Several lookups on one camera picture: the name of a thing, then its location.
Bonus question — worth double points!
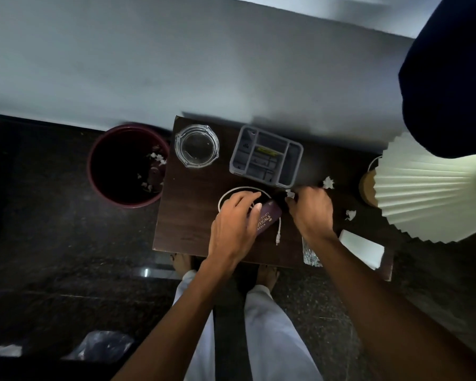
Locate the person's right hand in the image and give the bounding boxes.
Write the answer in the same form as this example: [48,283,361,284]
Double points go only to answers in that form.
[285,186,337,245]

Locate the person's left hand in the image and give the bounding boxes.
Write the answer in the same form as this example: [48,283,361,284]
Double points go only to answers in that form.
[205,191,263,274]

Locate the maroon spectacle case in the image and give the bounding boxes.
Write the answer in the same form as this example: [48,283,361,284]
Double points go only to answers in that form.
[251,199,283,234]

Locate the person's right forearm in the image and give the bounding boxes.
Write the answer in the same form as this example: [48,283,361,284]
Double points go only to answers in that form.
[310,233,476,381]

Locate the person's left forearm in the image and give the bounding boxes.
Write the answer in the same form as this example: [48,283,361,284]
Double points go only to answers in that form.
[112,261,234,381]

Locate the clear plastic wrapper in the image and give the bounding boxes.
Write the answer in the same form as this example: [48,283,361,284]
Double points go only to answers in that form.
[301,235,324,269]

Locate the grey plastic organizer tray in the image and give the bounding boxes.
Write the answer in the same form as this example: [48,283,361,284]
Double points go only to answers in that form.
[229,125,304,189]

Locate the person's right foot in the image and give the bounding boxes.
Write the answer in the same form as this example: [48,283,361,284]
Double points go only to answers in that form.
[256,265,281,292]

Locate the person's foot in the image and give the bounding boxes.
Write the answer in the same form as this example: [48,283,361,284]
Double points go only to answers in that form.
[256,265,281,292]
[171,252,193,279]

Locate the round wooden lamp base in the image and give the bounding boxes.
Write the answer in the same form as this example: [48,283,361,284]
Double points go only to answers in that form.
[358,169,380,208]

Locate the white paper card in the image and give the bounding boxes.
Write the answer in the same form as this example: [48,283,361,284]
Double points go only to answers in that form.
[338,229,386,271]

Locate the person's left foot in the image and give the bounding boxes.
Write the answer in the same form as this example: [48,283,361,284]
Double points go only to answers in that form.
[171,252,193,279]

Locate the clear glass ashtray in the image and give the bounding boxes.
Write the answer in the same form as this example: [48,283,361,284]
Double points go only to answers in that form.
[174,124,220,169]

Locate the heap of white paper scraps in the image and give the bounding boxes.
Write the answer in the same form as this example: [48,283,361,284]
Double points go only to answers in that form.
[137,144,168,193]

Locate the person's right white trouser leg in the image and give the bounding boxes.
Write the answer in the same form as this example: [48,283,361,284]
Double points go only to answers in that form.
[244,285,324,381]

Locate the person's white trouser leg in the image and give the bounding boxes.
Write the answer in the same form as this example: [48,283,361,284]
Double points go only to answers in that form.
[244,285,324,381]
[172,270,217,381]

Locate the maroon waste bin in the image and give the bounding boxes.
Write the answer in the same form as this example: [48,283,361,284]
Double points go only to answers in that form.
[86,123,171,209]

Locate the white pleated lampshade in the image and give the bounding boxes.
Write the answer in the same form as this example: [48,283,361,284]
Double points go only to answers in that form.
[373,132,476,245]

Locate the person's left white trouser leg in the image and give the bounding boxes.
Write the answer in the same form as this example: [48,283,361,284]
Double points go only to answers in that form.
[172,270,217,381]

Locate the clear plastic bag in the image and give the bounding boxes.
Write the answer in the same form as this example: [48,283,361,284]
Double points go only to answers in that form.
[63,330,136,362]

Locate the dark blue fabric object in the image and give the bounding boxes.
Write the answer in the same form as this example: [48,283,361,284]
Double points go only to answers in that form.
[398,0,476,159]

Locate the white charging cable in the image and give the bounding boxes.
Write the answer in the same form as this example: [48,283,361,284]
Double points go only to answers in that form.
[218,186,282,246]

